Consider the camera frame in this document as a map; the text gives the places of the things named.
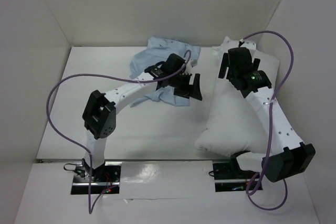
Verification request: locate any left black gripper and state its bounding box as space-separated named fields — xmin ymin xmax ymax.
xmin=168 ymin=71 xmax=202 ymax=100

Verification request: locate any light blue pillowcase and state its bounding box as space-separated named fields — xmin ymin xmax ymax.
xmin=130 ymin=37 xmax=201 ymax=107

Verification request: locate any white pillow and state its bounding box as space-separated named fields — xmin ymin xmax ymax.
xmin=194 ymin=36 xmax=280 ymax=156

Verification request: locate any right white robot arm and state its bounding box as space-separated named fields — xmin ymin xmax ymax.
xmin=218 ymin=47 xmax=316 ymax=183

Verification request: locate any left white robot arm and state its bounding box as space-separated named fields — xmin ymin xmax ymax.
xmin=82 ymin=50 xmax=203 ymax=182

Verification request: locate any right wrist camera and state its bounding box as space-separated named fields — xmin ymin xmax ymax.
xmin=238 ymin=39 xmax=257 ymax=50

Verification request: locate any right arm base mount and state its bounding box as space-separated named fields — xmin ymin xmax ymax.
xmin=208 ymin=161 xmax=255 ymax=192

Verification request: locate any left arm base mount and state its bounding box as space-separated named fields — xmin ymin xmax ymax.
xmin=64 ymin=162 xmax=121 ymax=195

